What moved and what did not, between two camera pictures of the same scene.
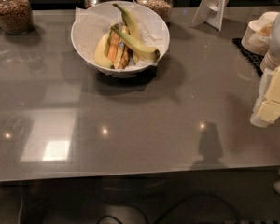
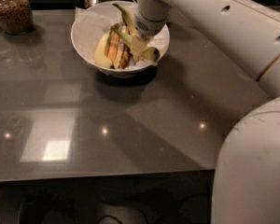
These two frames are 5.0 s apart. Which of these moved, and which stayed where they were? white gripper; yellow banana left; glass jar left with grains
Moved: white gripper
Stayed: yellow banana left; glass jar left with grains
